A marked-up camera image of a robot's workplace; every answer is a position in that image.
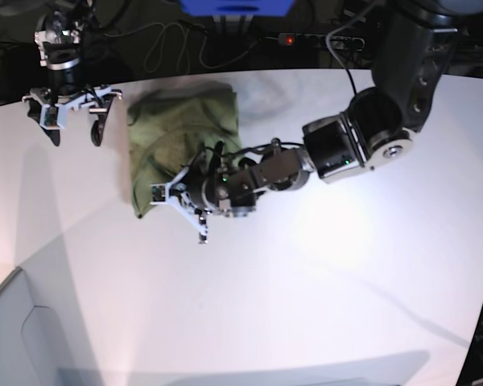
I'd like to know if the grey cable loop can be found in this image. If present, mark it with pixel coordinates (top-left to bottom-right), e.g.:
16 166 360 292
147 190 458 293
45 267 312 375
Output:
144 22 262 73

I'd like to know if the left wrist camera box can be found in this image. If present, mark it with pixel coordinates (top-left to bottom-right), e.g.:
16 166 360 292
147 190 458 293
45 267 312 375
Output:
151 183 168 206

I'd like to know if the blue plastic box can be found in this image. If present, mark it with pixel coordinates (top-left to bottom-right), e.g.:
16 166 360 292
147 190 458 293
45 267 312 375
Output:
180 0 295 17

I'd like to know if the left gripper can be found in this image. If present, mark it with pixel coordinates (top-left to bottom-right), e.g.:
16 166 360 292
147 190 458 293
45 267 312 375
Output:
167 141 224 244

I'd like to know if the green T-shirt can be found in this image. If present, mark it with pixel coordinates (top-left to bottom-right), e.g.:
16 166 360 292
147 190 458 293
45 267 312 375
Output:
126 82 242 219

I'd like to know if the black power strip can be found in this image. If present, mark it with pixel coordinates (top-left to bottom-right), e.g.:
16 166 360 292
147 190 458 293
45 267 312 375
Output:
264 32 365 51

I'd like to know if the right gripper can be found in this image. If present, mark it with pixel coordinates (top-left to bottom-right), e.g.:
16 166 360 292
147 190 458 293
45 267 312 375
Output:
22 85 123 146

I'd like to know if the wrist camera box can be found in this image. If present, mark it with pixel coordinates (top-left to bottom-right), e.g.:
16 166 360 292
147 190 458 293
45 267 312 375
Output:
40 104 68 130
151 183 168 206

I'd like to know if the grey cabinet corner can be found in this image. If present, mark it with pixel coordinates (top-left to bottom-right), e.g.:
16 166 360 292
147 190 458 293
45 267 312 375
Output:
0 268 101 385

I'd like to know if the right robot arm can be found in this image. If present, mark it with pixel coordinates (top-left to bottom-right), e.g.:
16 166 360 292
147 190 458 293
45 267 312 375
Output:
22 1 122 146

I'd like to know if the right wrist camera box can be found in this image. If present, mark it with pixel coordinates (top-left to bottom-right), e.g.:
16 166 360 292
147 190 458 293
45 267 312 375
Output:
40 104 68 130

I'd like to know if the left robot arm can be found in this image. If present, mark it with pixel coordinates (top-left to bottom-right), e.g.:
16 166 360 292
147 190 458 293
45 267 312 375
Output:
151 1 461 243

